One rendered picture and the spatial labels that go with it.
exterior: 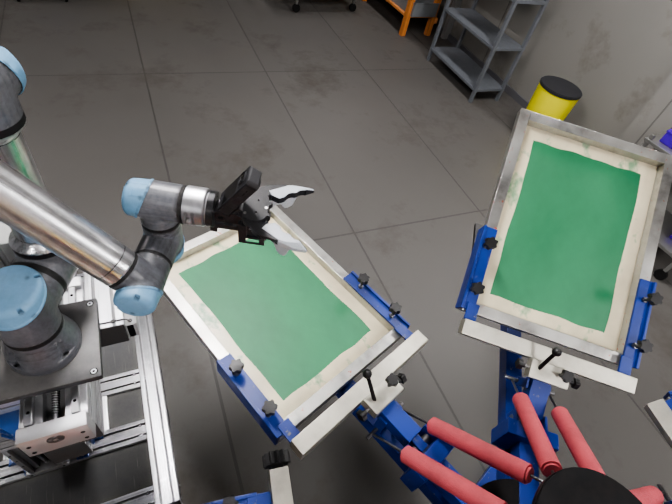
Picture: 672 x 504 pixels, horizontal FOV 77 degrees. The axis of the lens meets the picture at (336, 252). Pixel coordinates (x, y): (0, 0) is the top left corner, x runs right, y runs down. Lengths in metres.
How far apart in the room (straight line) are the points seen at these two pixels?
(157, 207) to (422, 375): 2.10
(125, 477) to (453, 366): 1.82
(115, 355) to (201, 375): 0.44
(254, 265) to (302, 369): 0.46
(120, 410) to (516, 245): 1.81
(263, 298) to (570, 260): 1.10
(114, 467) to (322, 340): 1.09
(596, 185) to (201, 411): 2.05
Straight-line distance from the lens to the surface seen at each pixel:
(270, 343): 1.48
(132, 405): 2.25
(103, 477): 2.18
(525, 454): 1.53
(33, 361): 1.15
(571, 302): 1.70
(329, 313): 1.57
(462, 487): 1.22
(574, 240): 1.74
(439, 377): 2.72
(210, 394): 2.45
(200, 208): 0.83
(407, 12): 6.52
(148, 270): 0.85
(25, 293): 1.03
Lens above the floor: 2.26
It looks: 48 degrees down
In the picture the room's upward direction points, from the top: 16 degrees clockwise
